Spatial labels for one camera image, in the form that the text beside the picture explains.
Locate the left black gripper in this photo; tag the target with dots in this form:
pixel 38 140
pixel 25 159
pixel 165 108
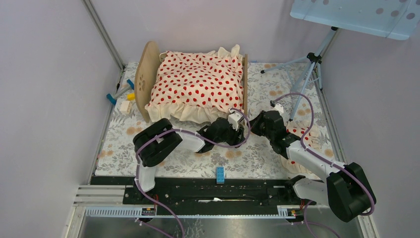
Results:
pixel 237 137

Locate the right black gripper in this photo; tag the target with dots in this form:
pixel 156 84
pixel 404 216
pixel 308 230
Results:
pixel 255 122

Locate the large strawberry print cushion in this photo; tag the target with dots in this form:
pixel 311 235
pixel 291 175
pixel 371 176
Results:
pixel 197 85

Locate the wooden pet bed frame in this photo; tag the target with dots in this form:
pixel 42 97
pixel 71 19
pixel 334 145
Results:
pixel 146 82

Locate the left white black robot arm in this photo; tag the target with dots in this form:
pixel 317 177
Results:
pixel 154 144

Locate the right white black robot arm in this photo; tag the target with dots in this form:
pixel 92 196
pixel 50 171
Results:
pixel 344 188

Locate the blue toy brick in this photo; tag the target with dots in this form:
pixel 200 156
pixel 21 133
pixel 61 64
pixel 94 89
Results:
pixel 220 175

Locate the floral table mat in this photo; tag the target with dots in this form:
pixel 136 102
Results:
pixel 255 159

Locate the small strawberry print pillow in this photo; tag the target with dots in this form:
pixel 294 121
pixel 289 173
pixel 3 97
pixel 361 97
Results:
pixel 311 140

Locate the grey tripod stand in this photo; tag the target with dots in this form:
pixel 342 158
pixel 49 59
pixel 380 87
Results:
pixel 311 72

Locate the yellow toy block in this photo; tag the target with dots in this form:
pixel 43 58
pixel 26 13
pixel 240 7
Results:
pixel 131 97

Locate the beige wooden toy block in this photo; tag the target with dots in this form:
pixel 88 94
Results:
pixel 125 107

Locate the light blue perforated tray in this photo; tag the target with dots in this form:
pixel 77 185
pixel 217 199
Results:
pixel 393 19

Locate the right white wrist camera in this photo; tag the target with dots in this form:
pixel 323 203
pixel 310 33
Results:
pixel 277 107

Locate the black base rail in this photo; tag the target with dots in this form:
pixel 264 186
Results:
pixel 204 196

